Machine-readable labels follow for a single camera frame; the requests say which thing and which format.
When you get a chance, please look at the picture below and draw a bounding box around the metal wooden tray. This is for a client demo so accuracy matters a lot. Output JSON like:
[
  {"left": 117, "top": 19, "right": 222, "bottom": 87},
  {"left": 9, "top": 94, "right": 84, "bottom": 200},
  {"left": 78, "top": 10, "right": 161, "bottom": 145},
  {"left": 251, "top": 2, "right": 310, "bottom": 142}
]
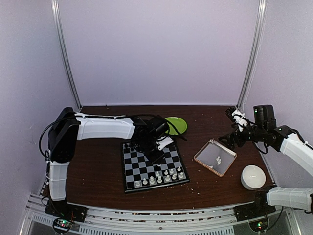
[{"left": 194, "top": 139, "right": 237, "bottom": 177}]

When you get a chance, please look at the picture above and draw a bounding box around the white chess piece tall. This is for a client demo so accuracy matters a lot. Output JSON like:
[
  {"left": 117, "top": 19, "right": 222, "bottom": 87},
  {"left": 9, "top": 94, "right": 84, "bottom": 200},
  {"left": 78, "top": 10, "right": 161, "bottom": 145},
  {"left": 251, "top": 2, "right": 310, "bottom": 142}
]
[{"left": 157, "top": 176, "right": 162, "bottom": 184}]

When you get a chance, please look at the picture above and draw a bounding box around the aluminium frame post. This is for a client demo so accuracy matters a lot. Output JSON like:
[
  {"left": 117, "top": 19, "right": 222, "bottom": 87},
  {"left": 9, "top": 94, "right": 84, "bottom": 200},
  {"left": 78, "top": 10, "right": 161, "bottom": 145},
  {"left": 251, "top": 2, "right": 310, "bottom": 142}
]
[
  {"left": 237, "top": 0, "right": 268, "bottom": 111},
  {"left": 51, "top": 0, "right": 83, "bottom": 110}
]

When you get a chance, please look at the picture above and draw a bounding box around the front aluminium rail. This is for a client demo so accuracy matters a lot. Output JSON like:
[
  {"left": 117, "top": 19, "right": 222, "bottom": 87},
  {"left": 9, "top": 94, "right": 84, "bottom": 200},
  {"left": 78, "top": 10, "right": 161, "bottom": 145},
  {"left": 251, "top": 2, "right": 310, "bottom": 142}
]
[{"left": 17, "top": 194, "right": 304, "bottom": 235}]

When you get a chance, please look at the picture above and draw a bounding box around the right aluminium frame post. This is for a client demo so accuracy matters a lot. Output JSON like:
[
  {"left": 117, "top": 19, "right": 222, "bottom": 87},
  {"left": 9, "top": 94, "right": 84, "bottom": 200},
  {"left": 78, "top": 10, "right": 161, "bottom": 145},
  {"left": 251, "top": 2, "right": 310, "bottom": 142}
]
[{"left": 237, "top": 0, "right": 268, "bottom": 111}]

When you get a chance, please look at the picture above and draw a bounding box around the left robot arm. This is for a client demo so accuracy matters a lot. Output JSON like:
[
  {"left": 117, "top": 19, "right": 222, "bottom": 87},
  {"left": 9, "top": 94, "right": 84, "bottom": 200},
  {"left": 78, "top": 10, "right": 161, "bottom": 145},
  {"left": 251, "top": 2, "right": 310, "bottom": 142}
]
[{"left": 39, "top": 107, "right": 174, "bottom": 217}]

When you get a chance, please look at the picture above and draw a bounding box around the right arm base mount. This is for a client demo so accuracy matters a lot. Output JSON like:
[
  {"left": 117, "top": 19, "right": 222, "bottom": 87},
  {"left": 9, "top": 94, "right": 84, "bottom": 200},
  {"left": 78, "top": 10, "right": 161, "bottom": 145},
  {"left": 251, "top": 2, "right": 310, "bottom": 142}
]
[{"left": 234, "top": 203, "right": 276, "bottom": 233}]

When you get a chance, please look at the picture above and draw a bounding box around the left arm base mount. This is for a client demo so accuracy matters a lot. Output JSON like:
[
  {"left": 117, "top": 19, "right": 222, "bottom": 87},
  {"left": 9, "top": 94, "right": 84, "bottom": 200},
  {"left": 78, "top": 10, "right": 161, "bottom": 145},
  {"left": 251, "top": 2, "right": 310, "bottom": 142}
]
[{"left": 45, "top": 204, "right": 88, "bottom": 234}]

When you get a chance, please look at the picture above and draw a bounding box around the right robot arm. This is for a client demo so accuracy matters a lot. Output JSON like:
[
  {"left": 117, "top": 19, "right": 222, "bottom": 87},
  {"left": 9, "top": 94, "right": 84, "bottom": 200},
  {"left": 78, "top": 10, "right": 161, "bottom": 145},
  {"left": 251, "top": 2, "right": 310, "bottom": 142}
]
[{"left": 219, "top": 104, "right": 313, "bottom": 216}]

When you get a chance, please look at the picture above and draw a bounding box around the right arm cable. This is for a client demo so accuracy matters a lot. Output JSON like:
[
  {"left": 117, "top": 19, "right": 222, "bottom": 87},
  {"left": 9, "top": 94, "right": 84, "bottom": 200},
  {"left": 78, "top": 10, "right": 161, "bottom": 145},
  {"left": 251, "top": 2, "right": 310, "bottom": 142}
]
[{"left": 254, "top": 141, "right": 268, "bottom": 155}]

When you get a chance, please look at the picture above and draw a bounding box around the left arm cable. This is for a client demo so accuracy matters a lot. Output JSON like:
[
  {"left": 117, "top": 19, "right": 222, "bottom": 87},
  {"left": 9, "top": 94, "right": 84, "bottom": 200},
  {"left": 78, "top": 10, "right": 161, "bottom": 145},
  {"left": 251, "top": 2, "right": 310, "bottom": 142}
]
[{"left": 39, "top": 114, "right": 188, "bottom": 162}]

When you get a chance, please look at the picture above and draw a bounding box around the left aluminium frame post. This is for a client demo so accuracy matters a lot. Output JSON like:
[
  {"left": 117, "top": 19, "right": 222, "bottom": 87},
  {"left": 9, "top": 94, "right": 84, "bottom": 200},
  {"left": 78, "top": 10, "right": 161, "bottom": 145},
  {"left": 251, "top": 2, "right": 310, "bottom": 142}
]
[{"left": 51, "top": 0, "right": 83, "bottom": 110}]

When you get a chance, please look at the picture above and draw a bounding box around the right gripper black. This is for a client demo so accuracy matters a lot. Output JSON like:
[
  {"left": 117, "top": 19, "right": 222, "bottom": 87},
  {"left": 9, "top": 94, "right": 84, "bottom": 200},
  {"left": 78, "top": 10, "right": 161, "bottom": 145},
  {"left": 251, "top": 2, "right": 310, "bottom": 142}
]
[{"left": 219, "top": 123, "right": 266, "bottom": 150}]

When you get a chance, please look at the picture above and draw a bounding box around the green plate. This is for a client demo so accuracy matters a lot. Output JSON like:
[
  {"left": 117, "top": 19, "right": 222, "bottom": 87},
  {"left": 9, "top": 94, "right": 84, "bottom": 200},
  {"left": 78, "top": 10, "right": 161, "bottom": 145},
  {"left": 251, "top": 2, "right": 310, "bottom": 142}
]
[{"left": 165, "top": 117, "right": 188, "bottom": 135}]

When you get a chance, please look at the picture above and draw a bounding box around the black white chessboard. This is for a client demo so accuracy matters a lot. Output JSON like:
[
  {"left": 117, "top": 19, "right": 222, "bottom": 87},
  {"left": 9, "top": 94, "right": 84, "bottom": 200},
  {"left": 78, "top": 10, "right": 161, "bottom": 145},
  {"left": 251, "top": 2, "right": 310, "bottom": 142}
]
[{"left": 121, "top": 142, "right": 190, "bottom": 193}]

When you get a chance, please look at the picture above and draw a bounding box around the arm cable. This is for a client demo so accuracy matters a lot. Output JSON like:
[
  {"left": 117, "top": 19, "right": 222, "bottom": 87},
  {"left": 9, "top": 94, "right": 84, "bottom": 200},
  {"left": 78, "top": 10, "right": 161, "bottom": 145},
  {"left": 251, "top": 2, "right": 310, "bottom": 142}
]
[
  {"left": 39, "top": 114, "right": 188, "bottom": 162},
  {"left": 254, "top": 141, "right": 268, "bottom": 155}
]

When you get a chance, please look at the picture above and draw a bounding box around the white bowl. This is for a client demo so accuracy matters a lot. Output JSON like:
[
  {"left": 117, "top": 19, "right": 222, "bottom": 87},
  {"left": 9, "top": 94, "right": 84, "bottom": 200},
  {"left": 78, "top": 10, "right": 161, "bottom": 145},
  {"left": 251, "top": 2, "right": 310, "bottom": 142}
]
[{"left": 241, "top": 165, "right": 266, "bottom": 190}]

